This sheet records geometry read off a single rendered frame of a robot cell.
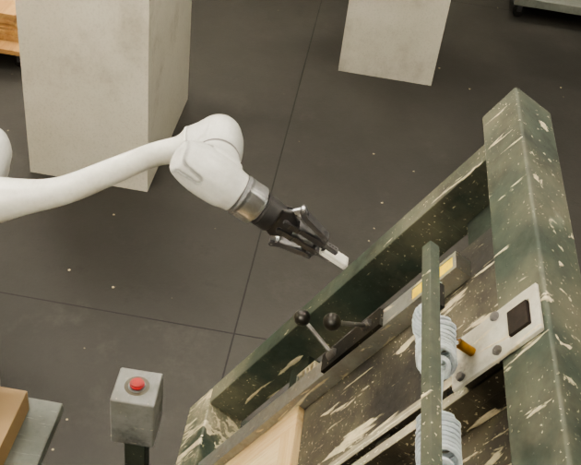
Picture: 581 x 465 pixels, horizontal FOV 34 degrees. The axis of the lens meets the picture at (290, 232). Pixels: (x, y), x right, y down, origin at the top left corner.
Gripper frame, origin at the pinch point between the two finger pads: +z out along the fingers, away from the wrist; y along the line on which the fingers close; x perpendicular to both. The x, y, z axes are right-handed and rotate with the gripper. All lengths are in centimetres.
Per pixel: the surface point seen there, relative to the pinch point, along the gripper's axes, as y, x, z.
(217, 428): 69, -1, 15
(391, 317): -6.8, 16.6, 11.5
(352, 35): 111, -355, 68
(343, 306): 16.0, -6.9, 14.9
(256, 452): 44, 22, 14
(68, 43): 132, -208, -68
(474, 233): -24.2, -1.0, 19.0
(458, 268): -26.0, 17.0, 12.2
